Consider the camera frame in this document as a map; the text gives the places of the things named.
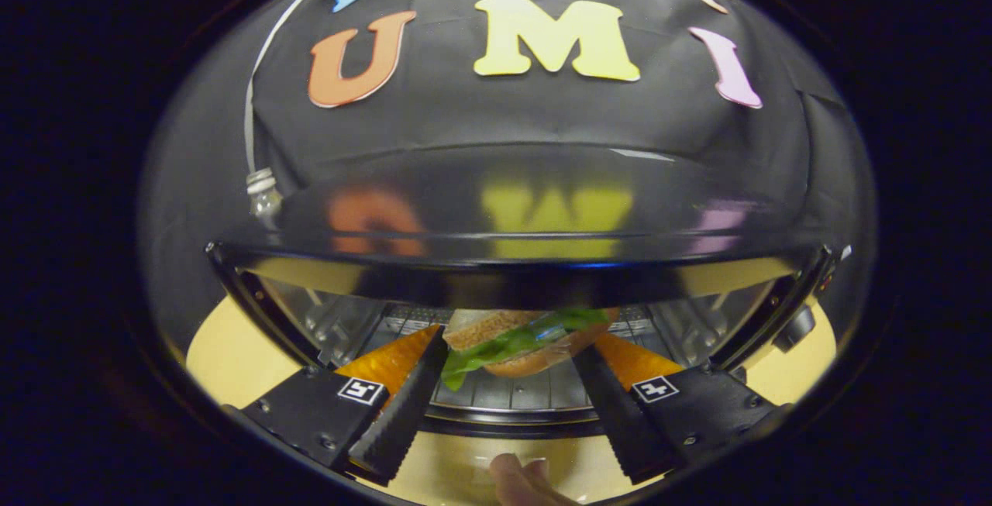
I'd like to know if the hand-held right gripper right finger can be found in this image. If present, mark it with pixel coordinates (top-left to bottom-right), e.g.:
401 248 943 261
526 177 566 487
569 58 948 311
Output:
572 333 780 486

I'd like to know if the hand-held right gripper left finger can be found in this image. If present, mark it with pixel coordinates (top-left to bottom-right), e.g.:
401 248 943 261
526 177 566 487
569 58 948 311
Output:
232 325 450 487

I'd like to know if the lettuce sandwich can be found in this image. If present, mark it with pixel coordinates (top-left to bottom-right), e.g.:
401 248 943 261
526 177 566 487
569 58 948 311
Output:
440 308 622 393

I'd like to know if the black electric oven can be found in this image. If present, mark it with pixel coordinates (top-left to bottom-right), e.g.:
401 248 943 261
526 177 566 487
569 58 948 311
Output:
205 142 853 441

